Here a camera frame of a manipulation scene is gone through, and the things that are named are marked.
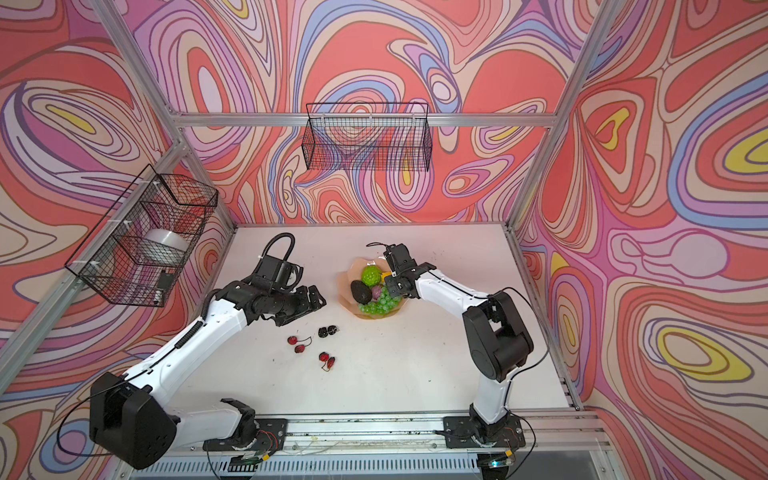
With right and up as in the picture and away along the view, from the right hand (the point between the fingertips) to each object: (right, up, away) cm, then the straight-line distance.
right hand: (402, 286), depth 94 cm
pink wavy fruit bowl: (-16, +4, +6) cm, 18 cm away
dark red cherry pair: (-21, -21, -10) cm, 31 cm away
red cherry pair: (-33, -16, -6) cm, 37 cm away
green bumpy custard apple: (-10, +3, +1) cm, 11 cm away
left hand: (-23, -3, -14) cm, 27 cm away
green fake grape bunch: (-6, -5, -4) cm, 9 cm away
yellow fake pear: (-5, +4, +2) cm, 7 cm away
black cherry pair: (-22, -13, -4) cm, 26 cm away
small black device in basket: (-60, +4, -22) cm, 64 cm away
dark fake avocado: (-13, -2, -1) cm, 13 cm away
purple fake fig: (-8, -2, +1) cm, 9 cm away
